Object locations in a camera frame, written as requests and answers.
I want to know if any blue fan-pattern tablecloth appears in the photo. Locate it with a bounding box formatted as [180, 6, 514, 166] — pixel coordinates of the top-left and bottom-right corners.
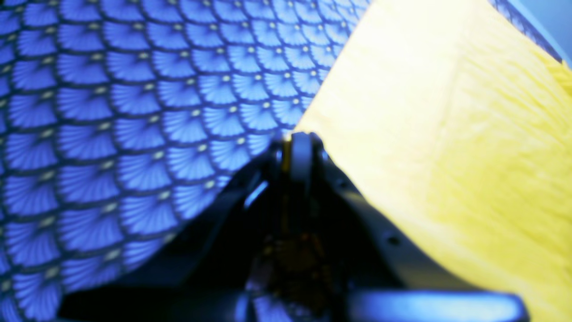
[0, 0, 564, 322]

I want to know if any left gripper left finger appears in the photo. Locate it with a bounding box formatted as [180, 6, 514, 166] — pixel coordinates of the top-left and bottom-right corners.
[107, 143, 286, 291]

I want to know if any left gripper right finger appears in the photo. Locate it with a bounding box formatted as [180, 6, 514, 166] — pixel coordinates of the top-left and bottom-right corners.
[313, 139, 474, 291]

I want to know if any yellow T-shirt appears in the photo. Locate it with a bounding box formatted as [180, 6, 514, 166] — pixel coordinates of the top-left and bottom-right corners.
[295, 0, 572, 322]

